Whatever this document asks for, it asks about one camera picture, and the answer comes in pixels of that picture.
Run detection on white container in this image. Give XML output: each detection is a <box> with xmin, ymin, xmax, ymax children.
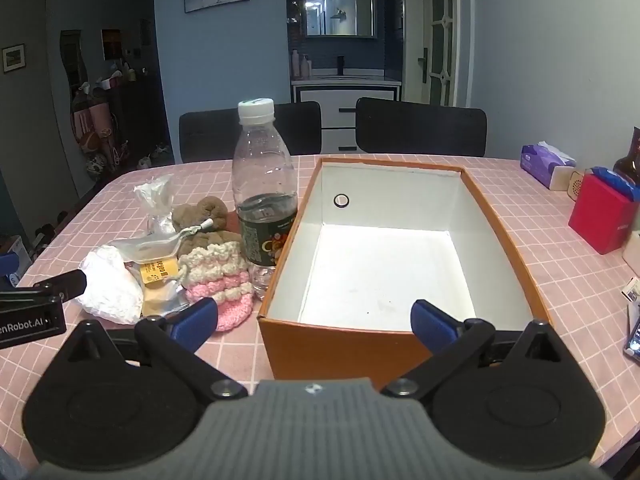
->
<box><xmin>621</xmin><ymin>231</ymin><xmax>640</xmax><ymax>277</ymax></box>

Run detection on small wooden speaker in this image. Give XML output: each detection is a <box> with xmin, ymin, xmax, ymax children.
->
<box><xmin>567</xmin><ymin>169</ymin><xmax>593</xmax><ymax>202</ymax></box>

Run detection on small framed picture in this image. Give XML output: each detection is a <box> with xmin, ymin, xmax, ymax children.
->
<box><xmin>1</xmin><ymin>44</ymin><xmax>26</xmax><ymax>73</ymax></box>

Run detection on silver wet wipes packet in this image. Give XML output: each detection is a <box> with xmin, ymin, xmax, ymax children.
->
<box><xmin>122</xmin><ymin>255</ymin><xmax>190</xmax><ymax>319</ymax></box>

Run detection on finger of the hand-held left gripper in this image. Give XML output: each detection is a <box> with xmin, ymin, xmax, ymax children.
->
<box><xmin>0</xmin><ymin>254</ymin><xmax>20</xmax><ymax>286</ymax></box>
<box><xmin>32</xmin><ymin>270</ymin><xmax>88</xmax><ymax>306</ymax></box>

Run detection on toiletry bottles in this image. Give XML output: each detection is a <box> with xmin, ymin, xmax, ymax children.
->
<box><xmin>291</xmin><ymin>50</ymin><xmax>313</xmax><ymax>78</ymax></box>

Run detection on white vanity cabinet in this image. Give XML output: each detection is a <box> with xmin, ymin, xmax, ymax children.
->
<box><xmin>291</xmin><ymin>77</ymin><xmax>402</xmax><ymax>153</ymax></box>

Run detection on red box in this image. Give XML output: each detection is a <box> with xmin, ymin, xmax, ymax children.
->
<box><xmin>568</xmin><ymin>172</ymin><xmax>640</xmax><ymax>255</ymax></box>

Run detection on dark wall picture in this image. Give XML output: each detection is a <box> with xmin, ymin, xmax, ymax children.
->
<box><xmin>101</xmin><ymin>29</ymin><xmax>122</xmax><ymax>61</ymax></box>

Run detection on purple tissue pack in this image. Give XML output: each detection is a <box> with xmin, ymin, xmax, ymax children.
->
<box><xmin>520</xmin><ymin>141</ymin><xmax>577</xmax><ymax>191</ymax></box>

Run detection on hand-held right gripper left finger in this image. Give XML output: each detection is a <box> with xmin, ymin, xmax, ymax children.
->
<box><xmin>65</xmin><ymin>297</ymin><xmax>248</xmax><ymax>401</ymax></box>

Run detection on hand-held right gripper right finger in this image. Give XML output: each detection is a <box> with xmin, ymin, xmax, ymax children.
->
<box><xmin>380</xmin><ymin>299</ymin><xmax>571</xmax><ymax>401</ymax></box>

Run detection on clear plastic bag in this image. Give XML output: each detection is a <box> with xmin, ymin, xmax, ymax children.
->
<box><xmin>132</xmin><ymin>175</ymin><xmax>177</xmax><ymax>235</ymax></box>

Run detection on blue packet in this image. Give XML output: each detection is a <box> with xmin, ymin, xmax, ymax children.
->
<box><xmin>590</xmin><ymin>166</ymin><xmax>638</xmax><ymax>196</ymax></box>

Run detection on white towel with satin trim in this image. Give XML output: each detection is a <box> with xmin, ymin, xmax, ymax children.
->
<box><xmin>75</xmin><ymin>219</ymin><xmax>216</xmax><ymax>325</ymax></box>

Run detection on black chair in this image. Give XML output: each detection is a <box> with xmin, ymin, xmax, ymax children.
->
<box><xmin>356</xmin><ymin>97</ymin><xmax>488</xmax><ymax>157</ymax></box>
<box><xmin>179</xmin><ymin>101</ymin><xmax>322</xmax><ymax>163</ymax></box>

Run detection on smartphone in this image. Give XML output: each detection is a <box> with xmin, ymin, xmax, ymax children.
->
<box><xmin>622</xmin><ymin>305</ymin><xmax>640</xmax><ymax>363</ymax></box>

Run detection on brown plush cloth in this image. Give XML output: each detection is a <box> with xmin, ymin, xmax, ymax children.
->
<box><xmin>171</xmin><ymin>195</ymin><xmax>243</xmax><ymax>256</ymax></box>

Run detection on cluttered dark cabinet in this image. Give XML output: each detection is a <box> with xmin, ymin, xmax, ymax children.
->
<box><xmin>70</xmin><ymin>67</ymin><xmax>171</xmax><ymax>171</ymax></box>

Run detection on yellow pink fluffy item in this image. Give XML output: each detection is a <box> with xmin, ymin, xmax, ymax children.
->
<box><xmin>178</xmin><ymin>241</ymin><xmax>254</xmax><ymax>332</ymax></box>

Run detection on orange cardboard box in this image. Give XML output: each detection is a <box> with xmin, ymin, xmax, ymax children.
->
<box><xmin>256</xmin><ymin>156</ymin><xmax>555</xmax><ymax>396</ymax></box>

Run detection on framed wall mirror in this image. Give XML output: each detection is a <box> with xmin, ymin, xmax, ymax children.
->
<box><xmin>304</xmin><ymin>0</ymin><xmax>377</xmax><ymax>38</ymax></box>

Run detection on brown glass bottle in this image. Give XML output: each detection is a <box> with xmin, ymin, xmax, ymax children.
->
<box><xmin>612</xmin><ymin>127</ymin><xmax>640</xmax><ymax>186</ymax></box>

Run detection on clear plastic bottle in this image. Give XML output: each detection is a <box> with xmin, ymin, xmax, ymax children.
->
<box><xmin>232</xmin><ymin>98</ymin><xmax>300</xmax><ymax>301</ymax></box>

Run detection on glazed door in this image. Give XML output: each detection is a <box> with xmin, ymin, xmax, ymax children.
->
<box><xmin>402</xmin><ymin>0</ymin><xmax>458</xmax><ymax>106</ymax></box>

